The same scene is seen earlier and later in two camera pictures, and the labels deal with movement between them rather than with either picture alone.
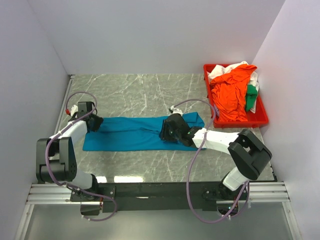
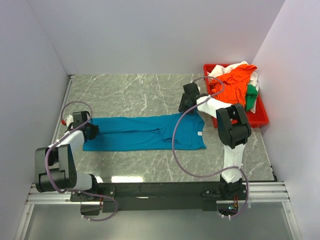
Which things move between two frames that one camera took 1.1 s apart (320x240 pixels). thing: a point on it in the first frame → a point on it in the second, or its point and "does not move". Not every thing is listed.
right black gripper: (163, 134) → (182, 108)
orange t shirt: (228, 92) does not move
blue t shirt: (138, 135) does not move
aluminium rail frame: (271, 192) does not move
